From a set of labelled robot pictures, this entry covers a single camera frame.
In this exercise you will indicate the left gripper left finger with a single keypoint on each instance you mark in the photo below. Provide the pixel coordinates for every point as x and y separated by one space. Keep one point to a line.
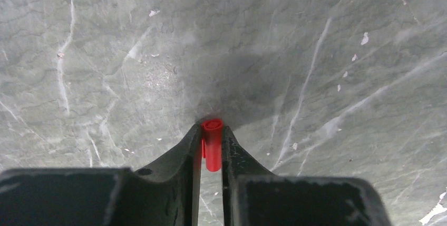
164 192

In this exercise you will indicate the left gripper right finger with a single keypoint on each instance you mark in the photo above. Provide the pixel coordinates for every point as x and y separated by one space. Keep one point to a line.
252 195

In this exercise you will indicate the red marker cap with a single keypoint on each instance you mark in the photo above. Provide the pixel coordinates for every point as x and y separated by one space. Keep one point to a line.
211 144

